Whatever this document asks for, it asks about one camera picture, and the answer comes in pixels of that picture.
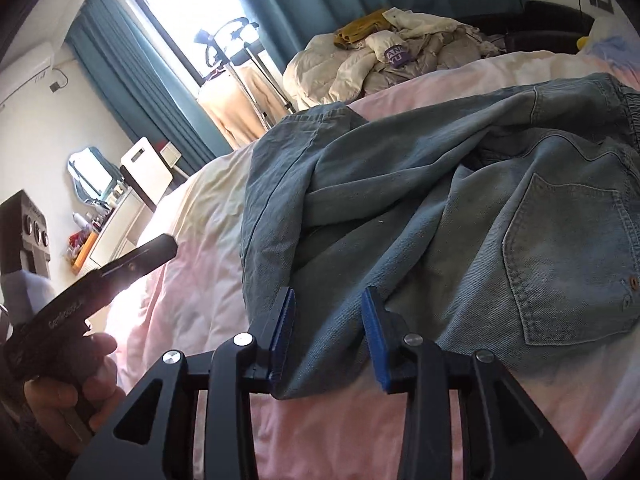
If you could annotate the white air conditioner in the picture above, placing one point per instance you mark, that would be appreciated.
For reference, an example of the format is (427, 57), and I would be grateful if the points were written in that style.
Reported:
(25, 72)

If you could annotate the beige hanging cloth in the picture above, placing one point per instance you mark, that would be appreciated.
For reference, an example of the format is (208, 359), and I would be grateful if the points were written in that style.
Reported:
(235, 105)

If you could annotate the white and blue pillow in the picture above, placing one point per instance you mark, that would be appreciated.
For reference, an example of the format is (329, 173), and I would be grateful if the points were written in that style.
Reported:
(612, 40)

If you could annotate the wall outlet with charger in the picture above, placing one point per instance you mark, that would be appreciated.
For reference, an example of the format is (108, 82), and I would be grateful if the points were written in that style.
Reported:
(597, 0)

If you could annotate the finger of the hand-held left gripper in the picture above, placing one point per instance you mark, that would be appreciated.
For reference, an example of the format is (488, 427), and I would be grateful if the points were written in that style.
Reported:
(140, 257)

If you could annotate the white chair back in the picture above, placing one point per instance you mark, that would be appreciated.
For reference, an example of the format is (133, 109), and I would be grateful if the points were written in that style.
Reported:
(147, 170)

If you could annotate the orange box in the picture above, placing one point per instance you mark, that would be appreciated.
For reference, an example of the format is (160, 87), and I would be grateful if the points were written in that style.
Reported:
(82, 256)

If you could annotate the wall socket with plug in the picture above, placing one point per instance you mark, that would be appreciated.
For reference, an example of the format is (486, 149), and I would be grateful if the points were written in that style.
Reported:
(55, 85)

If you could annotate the pink bed sheet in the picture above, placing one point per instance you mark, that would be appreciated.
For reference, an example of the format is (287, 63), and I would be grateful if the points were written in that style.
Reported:
(190, 270)

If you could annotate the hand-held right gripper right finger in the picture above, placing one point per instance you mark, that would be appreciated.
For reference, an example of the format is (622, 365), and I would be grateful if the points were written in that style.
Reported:
(375, 330)

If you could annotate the wavy edged mirror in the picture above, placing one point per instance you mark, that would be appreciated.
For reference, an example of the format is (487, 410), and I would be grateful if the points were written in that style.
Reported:
(90, 172)

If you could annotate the white vanity table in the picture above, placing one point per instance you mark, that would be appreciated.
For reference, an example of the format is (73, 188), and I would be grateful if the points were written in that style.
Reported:
(117, 230)

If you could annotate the grey garment with purple patch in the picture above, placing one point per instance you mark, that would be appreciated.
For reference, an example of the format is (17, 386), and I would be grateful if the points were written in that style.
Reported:
(440, 55)

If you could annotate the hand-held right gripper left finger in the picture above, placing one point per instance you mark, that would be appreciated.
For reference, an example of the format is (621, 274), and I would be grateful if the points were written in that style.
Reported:
(282, 330)

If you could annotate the group of cosmetic bottles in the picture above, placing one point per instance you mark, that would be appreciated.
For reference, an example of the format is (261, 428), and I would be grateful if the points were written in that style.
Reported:
(87, 220)

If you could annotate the white crumpled garment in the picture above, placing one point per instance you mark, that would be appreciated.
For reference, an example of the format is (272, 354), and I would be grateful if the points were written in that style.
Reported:
(425, 22)

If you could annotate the person's left hand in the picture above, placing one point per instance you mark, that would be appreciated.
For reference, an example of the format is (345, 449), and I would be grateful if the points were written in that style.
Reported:
(65, 385)

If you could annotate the black sofa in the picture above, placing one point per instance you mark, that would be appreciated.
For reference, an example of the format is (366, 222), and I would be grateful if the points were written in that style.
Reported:
(540, 25)

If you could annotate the yellow plush toy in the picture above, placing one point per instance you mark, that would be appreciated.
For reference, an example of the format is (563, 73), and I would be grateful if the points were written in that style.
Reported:
(583, 43)

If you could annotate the mustard yellow garment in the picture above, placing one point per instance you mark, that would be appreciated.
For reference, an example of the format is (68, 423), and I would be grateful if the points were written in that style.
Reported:
(357, 27)

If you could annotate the blue denim jeans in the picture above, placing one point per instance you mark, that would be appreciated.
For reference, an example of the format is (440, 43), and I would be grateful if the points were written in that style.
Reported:
(400, 210)

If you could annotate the window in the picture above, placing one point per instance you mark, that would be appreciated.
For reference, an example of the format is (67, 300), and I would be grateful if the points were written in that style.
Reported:
(185, 5)

